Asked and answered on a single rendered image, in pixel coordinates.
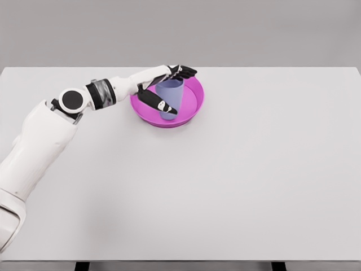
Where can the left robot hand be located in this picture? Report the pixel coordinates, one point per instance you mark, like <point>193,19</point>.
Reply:
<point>153,74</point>

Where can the lavender plastic cup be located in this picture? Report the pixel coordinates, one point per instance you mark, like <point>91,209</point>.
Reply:
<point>170,94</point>

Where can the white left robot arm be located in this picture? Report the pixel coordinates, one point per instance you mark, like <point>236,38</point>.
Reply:
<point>45,132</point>

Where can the magenta round plate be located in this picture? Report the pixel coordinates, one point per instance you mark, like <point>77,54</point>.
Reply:
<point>191,98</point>

